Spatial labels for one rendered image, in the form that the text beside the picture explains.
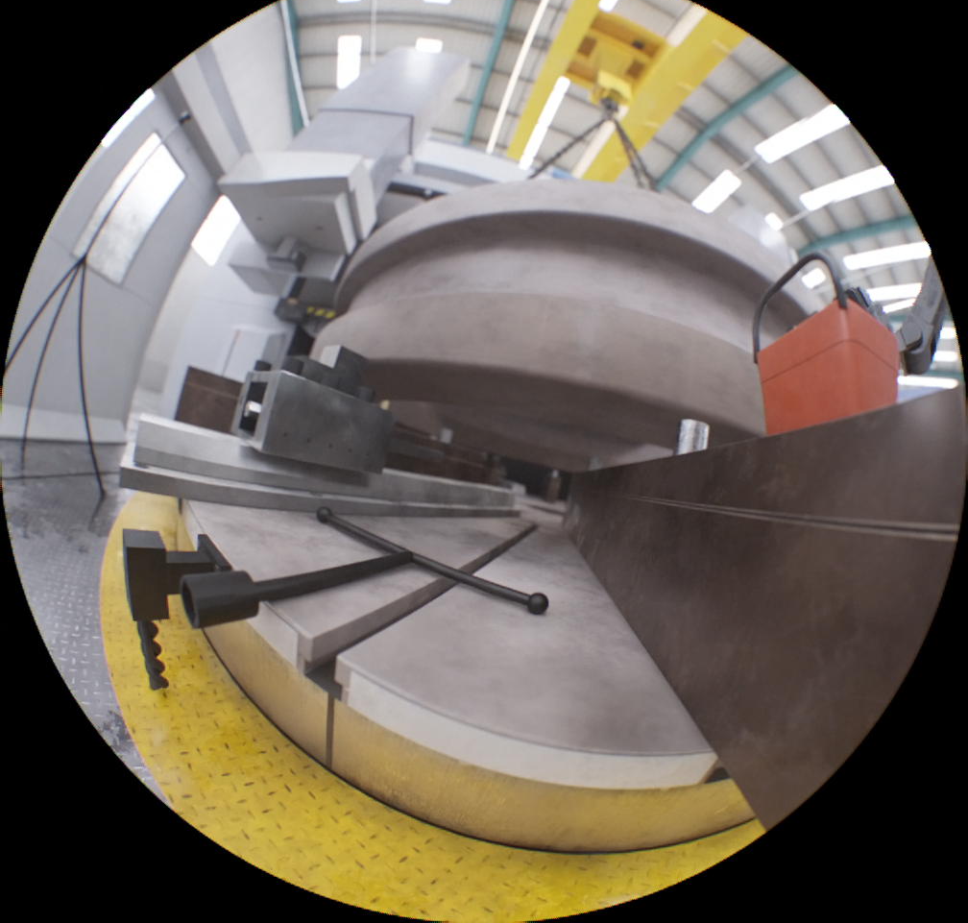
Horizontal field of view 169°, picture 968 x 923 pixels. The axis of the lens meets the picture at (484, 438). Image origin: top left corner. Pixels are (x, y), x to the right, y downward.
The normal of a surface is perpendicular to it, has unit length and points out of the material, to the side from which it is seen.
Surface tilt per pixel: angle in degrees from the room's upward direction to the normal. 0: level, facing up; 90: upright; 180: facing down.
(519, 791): 90
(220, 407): 90
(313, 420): 90
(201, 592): 40
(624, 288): 90
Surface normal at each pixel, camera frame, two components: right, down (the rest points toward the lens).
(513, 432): 0.25, -0.03
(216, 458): 0.87, -0.15
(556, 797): -0.21, -0.14
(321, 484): 0.84, 0.16
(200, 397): 0.58, 0.07
